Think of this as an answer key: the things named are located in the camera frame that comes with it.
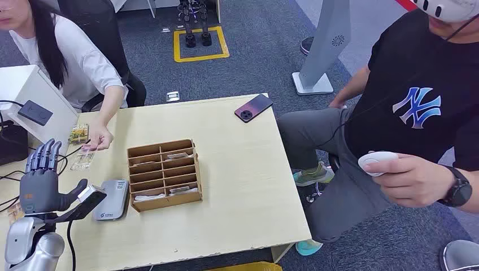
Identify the wooden card organizer box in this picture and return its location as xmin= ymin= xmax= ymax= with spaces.
xmin=127 ymin=139 xmax=203 ymax=213

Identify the black robot wrist cable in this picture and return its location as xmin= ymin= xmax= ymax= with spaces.
xmin=66 ymin=220 xmax=77 ymax=271

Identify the grey card reader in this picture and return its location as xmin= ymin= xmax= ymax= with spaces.
xmin=92 ymin=179 xmax=130 ymax=221

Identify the dark purple smartphone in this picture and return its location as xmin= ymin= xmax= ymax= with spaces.
xmin=234 ymin=94 xmax=274 ymax=124

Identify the black box device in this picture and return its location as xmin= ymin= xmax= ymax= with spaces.
xmin=0 ymin=120 xmax=29 ymax=167

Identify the headset person's left hand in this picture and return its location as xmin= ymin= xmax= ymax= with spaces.
xmin=363 ymin=153 xmax=455 ymax=209

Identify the yellow object under desk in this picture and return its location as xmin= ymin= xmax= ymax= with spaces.
xmin=203 ymin=261 xmax=283 ymax=271

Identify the teal sneaker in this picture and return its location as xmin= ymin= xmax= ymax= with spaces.
xmin=295 ymin=239 xmax=324 ymax=257

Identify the person's left hand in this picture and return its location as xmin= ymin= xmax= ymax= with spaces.
xmin=81 ymin=125 xmax=114 ymax=152

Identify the black wristwatch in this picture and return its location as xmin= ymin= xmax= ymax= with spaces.
xmin=437 ymin=164 xmax=473 ymax=208

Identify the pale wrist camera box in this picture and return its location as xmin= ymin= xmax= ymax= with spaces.
xmin=45 ymin=184 xmax=108 ymax=225

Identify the black robot leg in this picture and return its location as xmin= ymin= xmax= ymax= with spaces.
xmin=197 ymin=0 xmax=213 ymax=47
xmin=178 ymin=0 xmax=197 ymax=49

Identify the white furniture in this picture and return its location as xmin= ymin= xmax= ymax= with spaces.
xmin=110 ymin=0 xmax=180 ymax=19

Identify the black flat card device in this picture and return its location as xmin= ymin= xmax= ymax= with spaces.
xmin=18 ymin=99 xmax=54 ymax=126

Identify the white VR headset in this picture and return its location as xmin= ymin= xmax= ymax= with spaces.
xmin=410 ymin=0 xmax=479 ymax=23

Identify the white angled desk stand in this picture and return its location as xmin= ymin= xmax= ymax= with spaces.
xmin=0 ymin=65 xmax=79 ymax=156

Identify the long black desk cable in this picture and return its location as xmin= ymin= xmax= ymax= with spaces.
xmin=56 ymin=139 xmax=92 ymax=177

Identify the dark round floor object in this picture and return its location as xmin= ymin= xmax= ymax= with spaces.
xmin=300 ymin=36 xmax=315 ymax=56

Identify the black office chair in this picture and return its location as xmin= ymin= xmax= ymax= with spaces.
xmin=58 ymin=0 xmax=147 ymax=113

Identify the thin black device cable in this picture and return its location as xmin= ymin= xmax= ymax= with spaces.
xmin=0 ymin=99 xmax=24 ymax=110

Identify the white kiosk stand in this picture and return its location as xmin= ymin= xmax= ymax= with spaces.
xmin=291 ymin=0 xmax=352 ymax=96

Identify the white grey card in organizer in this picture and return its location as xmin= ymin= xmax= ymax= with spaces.
xmin=168 ymin=186 xmax=198 ymax=196

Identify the person with VR headset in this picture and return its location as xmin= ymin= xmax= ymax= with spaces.
xmin=276 ymin=0 xmax=479 ymax=246

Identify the green sneaker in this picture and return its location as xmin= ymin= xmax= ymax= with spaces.
xmin=292 ymin=161 xmax=335 ymax=187

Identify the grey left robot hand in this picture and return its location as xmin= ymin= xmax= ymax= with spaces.
xmin=19 ymin=138 xmax=89 ymax=216

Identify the white handheld controller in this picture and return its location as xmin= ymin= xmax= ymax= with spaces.
xmin=358 ymin=151 xmax=400 ymax=178

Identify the yellow floor tape square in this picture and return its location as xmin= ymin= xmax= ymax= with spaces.
xmin=173 ymin=25 xmax=230 ymax=63

